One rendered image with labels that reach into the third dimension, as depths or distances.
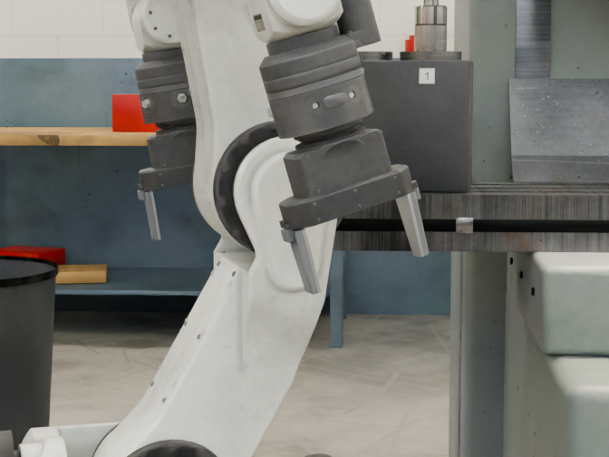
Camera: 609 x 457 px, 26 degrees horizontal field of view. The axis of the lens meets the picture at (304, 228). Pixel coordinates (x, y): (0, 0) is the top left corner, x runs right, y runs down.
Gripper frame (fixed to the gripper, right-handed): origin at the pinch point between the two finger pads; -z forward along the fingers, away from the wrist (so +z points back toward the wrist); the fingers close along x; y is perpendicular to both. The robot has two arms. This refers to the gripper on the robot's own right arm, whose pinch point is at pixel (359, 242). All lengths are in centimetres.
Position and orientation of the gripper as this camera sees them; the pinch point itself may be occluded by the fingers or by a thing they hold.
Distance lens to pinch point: 119.3
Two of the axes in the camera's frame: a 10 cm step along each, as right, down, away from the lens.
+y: -3.0, -0.7, 9.5
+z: -2.7, -9.5, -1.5
